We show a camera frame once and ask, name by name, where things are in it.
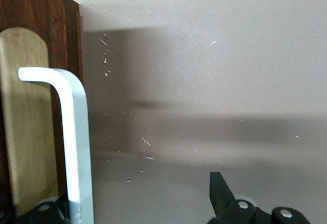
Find dark brown wooden box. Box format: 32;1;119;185
61;0;85;86

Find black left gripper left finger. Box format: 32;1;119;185
15;194;70;224

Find wooden drawer with white handle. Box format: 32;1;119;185
0;0;95;224

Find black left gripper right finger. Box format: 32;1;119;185
208;171;311;224

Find brown paper table cover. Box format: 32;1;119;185
62;0;327;224

